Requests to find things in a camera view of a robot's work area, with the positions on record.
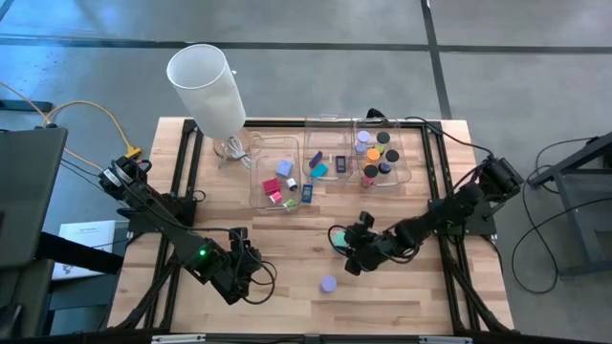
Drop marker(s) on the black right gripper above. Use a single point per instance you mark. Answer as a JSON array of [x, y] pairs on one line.
[[375, 248]]

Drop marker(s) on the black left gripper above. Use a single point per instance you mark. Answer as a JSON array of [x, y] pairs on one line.
[[239, 272]]

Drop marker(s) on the mint green hourglass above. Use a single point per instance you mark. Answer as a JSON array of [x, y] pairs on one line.
[[339, 239]]

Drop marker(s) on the lavender hourglass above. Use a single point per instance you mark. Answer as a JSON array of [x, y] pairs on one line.
[[363, 139], [328, 284]]

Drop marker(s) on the blue digital clock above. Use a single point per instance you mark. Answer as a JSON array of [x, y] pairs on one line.
[[307, 193]]

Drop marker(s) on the black hourglass red sand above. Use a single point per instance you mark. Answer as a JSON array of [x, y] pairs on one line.
[[370, 173]]

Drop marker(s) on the green small charger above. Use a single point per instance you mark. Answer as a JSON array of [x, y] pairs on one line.
[[290, 204]]

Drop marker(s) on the teal rectangular block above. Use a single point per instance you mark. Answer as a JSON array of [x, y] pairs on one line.
[[319, 170]]

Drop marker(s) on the purple digital clock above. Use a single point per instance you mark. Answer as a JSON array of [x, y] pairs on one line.
[[340, 164]]

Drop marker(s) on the clear plastic bin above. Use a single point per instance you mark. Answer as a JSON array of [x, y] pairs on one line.
[[265, 153], [330, 134], [400, 179]]

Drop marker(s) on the pink small charger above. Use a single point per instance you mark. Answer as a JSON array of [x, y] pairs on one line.
[[276, 197]]

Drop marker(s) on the orange hourglass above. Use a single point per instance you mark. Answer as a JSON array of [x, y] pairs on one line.
[[372, 156]]

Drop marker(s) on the purple rectangular block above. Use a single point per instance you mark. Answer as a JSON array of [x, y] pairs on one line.
[[315, 159]]

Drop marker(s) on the black hourglass purple sand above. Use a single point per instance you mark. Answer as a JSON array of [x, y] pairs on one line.
[[390, 158]]

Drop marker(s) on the red charger block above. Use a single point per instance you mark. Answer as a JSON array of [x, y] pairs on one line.
[[271, 185]]

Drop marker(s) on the pale lavender USB charger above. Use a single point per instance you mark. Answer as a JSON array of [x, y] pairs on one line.
[[284, 168]]

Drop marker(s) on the black hourglass yellow-green sand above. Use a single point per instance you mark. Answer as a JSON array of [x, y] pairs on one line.
[[382, 139]]

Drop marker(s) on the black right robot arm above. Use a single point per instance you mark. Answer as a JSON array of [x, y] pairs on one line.
[[454, 205]]

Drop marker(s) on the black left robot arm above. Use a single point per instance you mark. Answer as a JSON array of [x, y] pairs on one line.
[[162, 220]]

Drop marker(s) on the white lamp shade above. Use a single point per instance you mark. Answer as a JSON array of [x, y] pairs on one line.
[[205, 91]]

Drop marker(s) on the black metal stand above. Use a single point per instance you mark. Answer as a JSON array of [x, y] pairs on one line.
[[576, 224]]

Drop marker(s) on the silver metal bracket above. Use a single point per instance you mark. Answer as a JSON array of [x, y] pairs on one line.
[[445, 340], [178, 339]]

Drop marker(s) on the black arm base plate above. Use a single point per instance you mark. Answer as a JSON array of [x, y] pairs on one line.
[[143, 224], [483, 228]]

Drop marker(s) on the black aluminium rig frame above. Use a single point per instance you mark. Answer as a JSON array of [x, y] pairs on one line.
[[427, 143]]

